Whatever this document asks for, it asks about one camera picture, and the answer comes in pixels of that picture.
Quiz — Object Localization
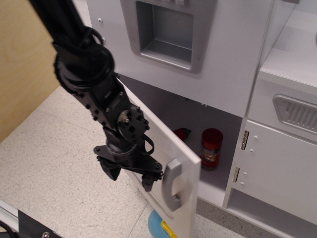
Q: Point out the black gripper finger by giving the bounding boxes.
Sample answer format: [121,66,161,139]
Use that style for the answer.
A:
[142,174,161,192]
[98,156,121,181]

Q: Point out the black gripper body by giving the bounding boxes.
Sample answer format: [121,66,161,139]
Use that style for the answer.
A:
[94,128,163,177]

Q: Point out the white low fridge door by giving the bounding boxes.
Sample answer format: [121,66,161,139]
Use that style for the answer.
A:
[120,75,201,238]

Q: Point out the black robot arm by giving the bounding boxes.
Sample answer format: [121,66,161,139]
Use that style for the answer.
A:
[31,0,163,192]

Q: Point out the yellow toy utensil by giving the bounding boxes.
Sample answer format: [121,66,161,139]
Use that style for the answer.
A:
[161,220,177,238]

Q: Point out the light blue plate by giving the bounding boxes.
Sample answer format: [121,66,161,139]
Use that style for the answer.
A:
[148,210,169,238]

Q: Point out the red toy chili pepper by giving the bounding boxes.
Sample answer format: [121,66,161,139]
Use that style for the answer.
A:
[173,127,191,141]

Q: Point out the red lid spice jar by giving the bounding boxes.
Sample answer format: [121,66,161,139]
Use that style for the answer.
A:
[200,128,223,171]

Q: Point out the plywood board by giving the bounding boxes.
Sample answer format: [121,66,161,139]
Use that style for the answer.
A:
[0,0,58,140]

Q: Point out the white toy kitchen cabinet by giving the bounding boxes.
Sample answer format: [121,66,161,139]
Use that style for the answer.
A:
[87,0,317,238]

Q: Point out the grey ice dispenser recess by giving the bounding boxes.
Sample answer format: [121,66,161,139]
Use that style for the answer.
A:
[120,0,217,74]

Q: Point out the white oven door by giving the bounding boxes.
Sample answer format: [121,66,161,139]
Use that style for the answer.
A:
[232,121,317,224]

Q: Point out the grey oven vent panel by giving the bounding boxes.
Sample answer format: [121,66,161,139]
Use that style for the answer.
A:
[271,94,317,142]

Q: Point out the grey fridge door handle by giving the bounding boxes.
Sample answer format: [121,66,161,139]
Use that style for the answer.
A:
[162,157,183,212]

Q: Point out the black robot base with cable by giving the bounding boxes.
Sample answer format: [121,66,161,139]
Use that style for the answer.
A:
[0,210,61,238]

